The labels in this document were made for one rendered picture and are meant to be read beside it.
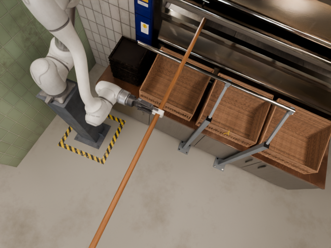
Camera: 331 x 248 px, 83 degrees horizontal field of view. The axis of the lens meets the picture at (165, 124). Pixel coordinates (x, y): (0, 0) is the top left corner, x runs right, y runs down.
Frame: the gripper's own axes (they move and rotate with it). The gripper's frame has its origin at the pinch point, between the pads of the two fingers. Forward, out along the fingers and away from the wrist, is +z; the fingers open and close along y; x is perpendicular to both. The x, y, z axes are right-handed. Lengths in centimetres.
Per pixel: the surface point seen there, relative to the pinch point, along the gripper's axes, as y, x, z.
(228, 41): 2, -82, 25
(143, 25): 20, -80, -48
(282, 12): -32, -81, 45
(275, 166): 61, -25, 116
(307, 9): -37, -82, 56
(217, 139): 61, -27, 56
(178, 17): 2, -84, -19
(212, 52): 19, -81, 17
